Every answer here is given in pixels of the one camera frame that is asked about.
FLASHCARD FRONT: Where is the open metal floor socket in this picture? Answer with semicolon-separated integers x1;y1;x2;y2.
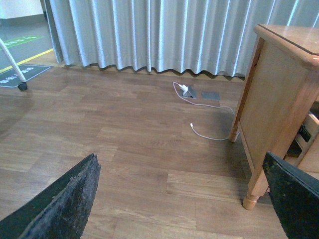
180;86;197;99

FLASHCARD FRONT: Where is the grey floor sign mat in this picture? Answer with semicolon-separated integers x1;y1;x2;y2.
0;64;52;88

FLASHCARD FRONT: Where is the closed metal floor plate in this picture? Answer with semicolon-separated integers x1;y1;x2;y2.
201;92;220;101

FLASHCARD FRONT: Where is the wooden dresser cabinet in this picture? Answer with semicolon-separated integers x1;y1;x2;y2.
229;24;319;210

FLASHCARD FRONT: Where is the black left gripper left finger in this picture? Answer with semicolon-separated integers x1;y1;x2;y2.
0;154;101;239

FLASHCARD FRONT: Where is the black drawer slide rail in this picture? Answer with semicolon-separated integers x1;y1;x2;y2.
298;123;312;142

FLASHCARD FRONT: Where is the green floor sticker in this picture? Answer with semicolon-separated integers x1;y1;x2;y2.
3;35;44;48

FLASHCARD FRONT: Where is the white power adapter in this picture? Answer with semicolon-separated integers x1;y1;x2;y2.
179;85;188;92

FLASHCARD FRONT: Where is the wooden top drawer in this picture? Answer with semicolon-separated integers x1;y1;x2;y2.
284;112;319;173

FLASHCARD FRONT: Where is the grey pleated curtain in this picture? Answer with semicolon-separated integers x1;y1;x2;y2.
45;0;319;76

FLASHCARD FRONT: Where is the white stand leg with caster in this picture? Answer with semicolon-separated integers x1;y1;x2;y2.
0;39;28;91

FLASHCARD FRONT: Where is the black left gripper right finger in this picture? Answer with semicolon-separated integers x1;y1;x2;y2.
263;151;319;239

